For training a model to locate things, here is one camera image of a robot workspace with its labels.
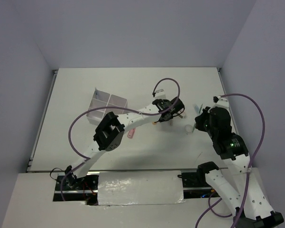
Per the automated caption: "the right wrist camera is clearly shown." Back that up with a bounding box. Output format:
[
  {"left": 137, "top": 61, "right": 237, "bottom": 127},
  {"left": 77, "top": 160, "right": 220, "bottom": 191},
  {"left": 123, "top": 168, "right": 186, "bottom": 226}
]
[{"left": 212, "top": 96, "right": 230, "bottom": 109}]

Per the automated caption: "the blue highlighter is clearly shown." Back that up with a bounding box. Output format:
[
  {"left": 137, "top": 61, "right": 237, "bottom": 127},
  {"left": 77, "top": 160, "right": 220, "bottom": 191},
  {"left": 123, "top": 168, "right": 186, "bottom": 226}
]
[{"left": 194, "top": 104, "right": 202, "bottom": 114}]

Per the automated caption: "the green gel pen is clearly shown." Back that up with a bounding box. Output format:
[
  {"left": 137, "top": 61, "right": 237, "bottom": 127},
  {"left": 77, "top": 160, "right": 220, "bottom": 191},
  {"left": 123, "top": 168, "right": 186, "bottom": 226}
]
[{"left": 193, "top": 104, "right": 200, "bottom": 132}]

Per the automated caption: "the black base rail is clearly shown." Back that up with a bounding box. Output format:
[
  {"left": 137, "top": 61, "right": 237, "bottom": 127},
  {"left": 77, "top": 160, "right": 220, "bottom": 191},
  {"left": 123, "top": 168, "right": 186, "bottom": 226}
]
[{"left": 53, "top": 171, "right": 218, "bottom": 206}]

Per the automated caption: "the pink translucent correction tape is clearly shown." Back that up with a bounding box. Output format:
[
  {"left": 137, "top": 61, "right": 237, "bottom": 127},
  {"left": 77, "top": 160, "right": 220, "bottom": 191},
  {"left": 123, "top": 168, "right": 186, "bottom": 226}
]
[{"left": 127, "top": 128, "right": 136, "bottom": 139}]

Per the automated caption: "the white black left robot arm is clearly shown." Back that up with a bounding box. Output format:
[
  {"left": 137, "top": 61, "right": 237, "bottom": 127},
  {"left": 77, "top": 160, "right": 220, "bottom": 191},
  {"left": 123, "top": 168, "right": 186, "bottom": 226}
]
[{"left": 62, "top": 97, "right": 185, "bottom": 190}]

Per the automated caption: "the white divided organizer box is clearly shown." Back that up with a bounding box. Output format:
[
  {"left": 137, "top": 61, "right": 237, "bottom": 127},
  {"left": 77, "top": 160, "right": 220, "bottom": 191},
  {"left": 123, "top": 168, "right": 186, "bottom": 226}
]
[{"left": 86, "top": 90, "right": 128, "bottom": 125}]

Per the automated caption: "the clear tape roll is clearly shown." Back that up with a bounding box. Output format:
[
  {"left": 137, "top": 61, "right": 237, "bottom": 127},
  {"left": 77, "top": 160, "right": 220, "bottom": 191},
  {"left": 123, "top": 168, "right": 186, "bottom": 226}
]
[{"left": 184, "top": 124, "right": 193, "bottom": 133}]

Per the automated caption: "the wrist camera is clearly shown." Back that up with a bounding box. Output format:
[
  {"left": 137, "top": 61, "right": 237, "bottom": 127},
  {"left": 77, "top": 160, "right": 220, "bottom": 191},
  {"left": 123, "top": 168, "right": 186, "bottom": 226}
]
[
  {"left": 212, "top": 96, "right": 230, "bottom": 109},
  {"left": 152, "top": 89, "right": 166, "bottom": 104}
]

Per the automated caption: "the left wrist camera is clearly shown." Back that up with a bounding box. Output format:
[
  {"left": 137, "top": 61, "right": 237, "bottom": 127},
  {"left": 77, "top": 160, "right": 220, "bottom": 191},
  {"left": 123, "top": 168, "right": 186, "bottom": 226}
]
[{"left": 152, "top": 89, "right": 166, "bottom": 104}]

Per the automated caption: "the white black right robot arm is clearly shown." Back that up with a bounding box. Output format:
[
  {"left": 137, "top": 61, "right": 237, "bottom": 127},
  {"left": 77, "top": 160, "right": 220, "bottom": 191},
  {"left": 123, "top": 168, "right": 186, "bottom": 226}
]
[{"left": 195, "top": 107, "right": 284, "bottom": 228}]

